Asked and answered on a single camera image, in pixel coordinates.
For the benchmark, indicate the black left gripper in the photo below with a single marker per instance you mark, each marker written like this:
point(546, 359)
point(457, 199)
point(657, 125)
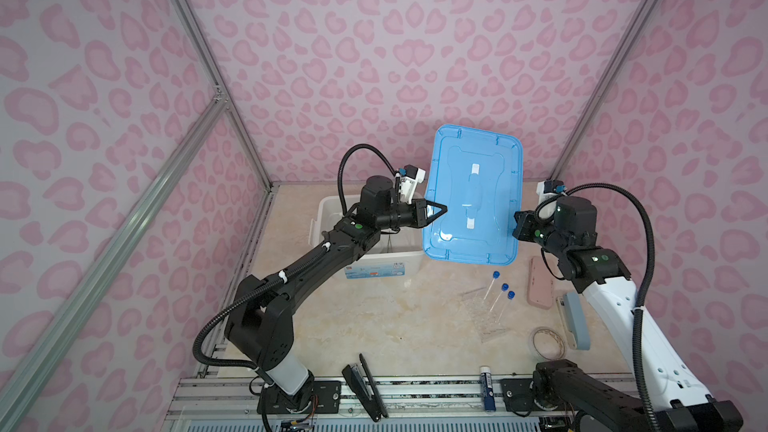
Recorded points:
point(419, 212)

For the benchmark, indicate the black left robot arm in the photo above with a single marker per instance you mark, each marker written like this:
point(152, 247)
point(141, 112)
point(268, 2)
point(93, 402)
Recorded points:
point(256, 331)

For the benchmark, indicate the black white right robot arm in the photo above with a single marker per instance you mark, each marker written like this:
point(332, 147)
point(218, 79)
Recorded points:
point(669, 395)

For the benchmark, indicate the black stapler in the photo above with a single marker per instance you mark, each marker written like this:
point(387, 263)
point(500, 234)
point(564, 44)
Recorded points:
point(362, 384)

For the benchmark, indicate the pink case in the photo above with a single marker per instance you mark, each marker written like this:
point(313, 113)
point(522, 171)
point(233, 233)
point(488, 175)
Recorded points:
point(540, 290)

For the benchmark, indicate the clear acrylic test tube rack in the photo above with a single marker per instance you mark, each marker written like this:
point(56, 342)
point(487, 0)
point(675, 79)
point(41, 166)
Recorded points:
point(484, 314)

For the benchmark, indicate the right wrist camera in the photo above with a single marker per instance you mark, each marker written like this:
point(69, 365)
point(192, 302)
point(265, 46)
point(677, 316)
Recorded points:
point(549, 188)

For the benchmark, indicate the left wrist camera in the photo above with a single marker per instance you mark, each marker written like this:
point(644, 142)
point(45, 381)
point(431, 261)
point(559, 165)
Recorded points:
point(408, 179)

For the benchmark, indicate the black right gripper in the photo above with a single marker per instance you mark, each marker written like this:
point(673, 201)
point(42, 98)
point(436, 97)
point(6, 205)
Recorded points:
point(522, 227)

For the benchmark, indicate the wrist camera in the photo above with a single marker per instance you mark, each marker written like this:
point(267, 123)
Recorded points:
point(549, 188)
point(408, 179)

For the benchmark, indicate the blue plastic bin lid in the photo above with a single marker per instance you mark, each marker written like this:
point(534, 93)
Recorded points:
point(478, 176)

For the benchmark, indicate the white plastic storage bin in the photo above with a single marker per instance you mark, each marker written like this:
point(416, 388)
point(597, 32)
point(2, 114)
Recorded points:
point(393, 256)

